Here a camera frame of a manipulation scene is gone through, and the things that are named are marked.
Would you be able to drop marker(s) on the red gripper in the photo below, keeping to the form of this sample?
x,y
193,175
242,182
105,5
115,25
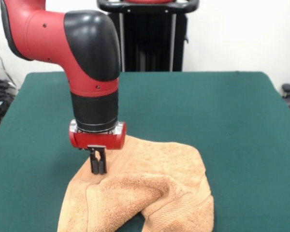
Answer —
x,y
99,140

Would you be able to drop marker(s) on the orange terry towel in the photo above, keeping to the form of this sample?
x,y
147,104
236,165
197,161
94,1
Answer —
x,y
147,193

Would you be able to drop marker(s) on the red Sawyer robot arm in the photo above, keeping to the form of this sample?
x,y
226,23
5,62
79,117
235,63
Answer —
x,y
50,38

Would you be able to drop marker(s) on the dark green table cloth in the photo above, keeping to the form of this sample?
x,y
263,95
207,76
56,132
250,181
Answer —
x,y
232,120

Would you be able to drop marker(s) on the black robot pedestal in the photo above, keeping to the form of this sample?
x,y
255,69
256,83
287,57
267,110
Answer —
x,y
147,36

